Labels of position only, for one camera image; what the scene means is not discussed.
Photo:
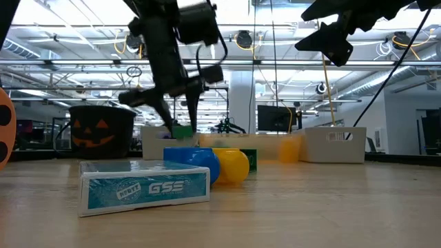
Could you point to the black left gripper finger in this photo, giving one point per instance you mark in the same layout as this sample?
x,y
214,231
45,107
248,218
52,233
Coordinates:
x,y
194,110
165,113

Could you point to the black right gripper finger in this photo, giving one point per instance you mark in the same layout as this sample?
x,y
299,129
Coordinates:
x,y
329,43
325,10

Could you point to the bright green long toy brick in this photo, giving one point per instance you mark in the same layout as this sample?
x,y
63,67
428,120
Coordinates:
x,y
182,132

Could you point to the dark green toy brick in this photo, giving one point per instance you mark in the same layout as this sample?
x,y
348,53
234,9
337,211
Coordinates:
x,y
252,160

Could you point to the Nertz playing card deck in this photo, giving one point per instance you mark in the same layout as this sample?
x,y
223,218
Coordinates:
x,y
144,189

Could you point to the orange foam die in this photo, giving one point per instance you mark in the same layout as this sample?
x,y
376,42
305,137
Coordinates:
x,y
5,131

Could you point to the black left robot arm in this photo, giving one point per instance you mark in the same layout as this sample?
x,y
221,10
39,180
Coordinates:
x,y
162,51

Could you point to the black background stand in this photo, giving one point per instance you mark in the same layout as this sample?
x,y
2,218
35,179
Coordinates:
x,y
227,127

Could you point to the white plastic bin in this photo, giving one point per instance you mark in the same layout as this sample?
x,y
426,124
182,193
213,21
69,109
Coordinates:
x,y
151,148
320,151

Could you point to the white building column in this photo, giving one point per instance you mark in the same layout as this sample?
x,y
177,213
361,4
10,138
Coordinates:
x,y
241,103

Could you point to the black pumpkin-face bucket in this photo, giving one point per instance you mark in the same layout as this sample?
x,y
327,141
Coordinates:
x,y
100,134

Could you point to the orange translucent bin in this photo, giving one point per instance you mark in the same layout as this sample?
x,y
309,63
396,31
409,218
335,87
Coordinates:
x,y
265,144

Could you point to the black computer monitor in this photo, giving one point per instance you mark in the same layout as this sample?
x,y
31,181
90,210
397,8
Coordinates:
x,y
275,118

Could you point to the long ceiling light strip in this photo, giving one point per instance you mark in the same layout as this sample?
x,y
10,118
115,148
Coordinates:
x,y
86,62

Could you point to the small background monitor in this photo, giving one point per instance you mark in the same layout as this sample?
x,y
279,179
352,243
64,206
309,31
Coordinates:
x,y
24,126

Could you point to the black background rig frame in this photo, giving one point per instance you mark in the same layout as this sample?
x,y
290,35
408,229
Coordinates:
x,y
220,89

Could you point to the silver ceiling duct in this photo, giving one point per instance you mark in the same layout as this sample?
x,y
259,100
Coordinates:
x,y
17,48

